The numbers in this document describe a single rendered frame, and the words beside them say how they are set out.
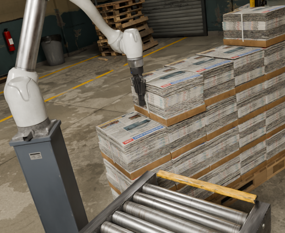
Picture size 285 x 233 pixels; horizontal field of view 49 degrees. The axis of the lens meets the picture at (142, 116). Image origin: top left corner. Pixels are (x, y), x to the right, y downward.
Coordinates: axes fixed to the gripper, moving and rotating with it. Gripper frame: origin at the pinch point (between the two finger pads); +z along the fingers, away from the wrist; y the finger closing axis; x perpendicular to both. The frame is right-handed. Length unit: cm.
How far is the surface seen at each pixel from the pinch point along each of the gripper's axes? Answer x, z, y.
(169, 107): -4.6, 1.7, -20.8
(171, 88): -7.4, -8.6, -21.5
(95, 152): -14, 95, 139
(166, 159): 0.3, 33.1, -18.9
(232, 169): -54, 65, -19
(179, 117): -10.5, 9.1, -21.9
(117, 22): -289, 4, 554
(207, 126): -34.3, 24.8, -18.6
